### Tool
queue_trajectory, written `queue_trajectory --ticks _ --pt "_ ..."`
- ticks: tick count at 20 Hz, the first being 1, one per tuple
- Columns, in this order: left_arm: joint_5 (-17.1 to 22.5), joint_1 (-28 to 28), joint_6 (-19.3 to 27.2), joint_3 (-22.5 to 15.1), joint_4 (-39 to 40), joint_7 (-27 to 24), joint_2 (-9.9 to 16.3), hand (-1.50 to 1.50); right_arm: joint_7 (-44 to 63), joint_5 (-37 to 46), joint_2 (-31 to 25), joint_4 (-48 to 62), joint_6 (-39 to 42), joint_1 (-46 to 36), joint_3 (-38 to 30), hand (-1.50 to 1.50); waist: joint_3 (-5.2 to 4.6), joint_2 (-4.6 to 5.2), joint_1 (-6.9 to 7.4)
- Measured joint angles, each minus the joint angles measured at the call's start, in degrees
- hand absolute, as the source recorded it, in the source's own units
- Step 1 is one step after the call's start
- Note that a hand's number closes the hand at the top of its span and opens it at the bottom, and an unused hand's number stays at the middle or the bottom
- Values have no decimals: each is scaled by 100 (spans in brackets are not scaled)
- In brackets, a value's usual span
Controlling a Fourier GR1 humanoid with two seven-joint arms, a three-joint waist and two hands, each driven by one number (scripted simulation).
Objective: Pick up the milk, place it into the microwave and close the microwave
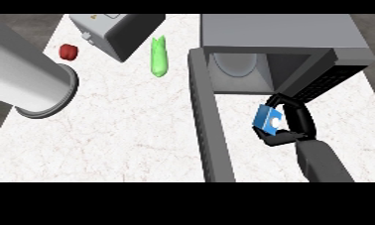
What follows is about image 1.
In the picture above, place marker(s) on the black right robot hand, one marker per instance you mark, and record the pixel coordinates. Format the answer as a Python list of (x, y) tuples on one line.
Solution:
[(299, 120)]

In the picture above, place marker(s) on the blue milk carton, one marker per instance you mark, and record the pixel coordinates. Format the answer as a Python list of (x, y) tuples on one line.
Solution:
[(268, 120)]

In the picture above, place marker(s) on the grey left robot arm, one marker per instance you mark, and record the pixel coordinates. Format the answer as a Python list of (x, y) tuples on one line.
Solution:
[(30, 77)]

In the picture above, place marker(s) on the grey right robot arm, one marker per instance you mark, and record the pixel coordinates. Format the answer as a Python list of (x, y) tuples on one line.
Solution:
[(319, 163)]

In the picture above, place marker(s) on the grey microwave door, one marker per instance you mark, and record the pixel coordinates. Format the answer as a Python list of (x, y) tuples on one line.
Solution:
[(207, 116)]

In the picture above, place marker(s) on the grey microwave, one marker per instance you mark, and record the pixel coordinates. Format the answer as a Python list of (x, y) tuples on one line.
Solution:
[(282, 54)]

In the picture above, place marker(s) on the green vegetable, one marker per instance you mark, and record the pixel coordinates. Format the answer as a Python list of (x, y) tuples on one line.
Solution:
[(158, 57)]

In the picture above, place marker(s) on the white toaster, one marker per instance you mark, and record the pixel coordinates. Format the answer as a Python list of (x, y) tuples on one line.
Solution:
[(114, 34)]

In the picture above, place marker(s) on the red pepper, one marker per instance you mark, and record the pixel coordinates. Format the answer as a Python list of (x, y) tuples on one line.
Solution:
[(68, 52)]

